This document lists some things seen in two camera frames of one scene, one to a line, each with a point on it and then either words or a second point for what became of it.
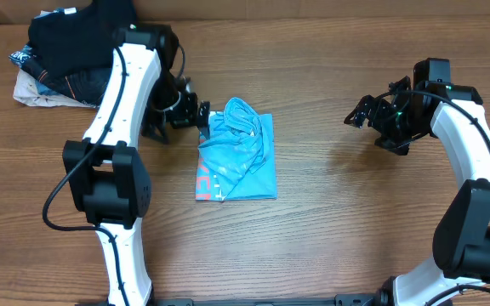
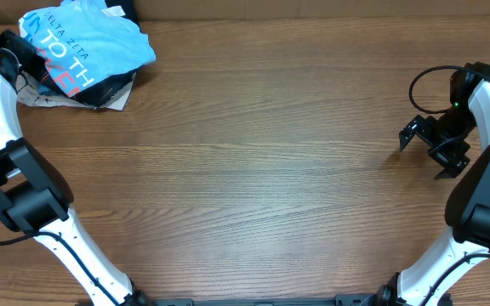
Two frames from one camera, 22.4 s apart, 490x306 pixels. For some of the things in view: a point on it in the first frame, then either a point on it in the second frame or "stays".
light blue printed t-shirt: x=237 y=161 -> x=85 y=43
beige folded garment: x=29 y=90 stays
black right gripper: x=397 y=145 -> x=455 y=157
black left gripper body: x=171 y=106 -> x=22 y=49
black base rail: x=339 y=300 stays
